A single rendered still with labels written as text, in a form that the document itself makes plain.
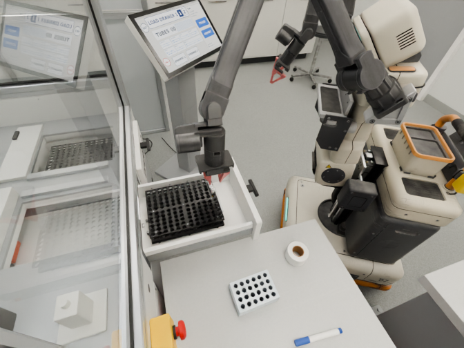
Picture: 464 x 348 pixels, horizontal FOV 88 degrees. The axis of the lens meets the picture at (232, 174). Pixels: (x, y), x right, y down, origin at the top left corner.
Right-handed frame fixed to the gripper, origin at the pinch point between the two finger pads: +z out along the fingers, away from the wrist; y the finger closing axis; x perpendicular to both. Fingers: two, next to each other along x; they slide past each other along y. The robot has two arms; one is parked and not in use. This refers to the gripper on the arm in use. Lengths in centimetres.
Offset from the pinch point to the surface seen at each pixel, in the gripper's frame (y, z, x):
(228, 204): 4.7, 12.5, -1.7
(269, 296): 7.2, 16.2, -33.0
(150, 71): -12, 37, 158
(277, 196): 65, 97, 49
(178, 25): 7, -14, 97
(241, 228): 4.4, 7.5, -14.6
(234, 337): -5.2, 19.7, -39.0
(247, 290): 1.7, 16.0, -29.6
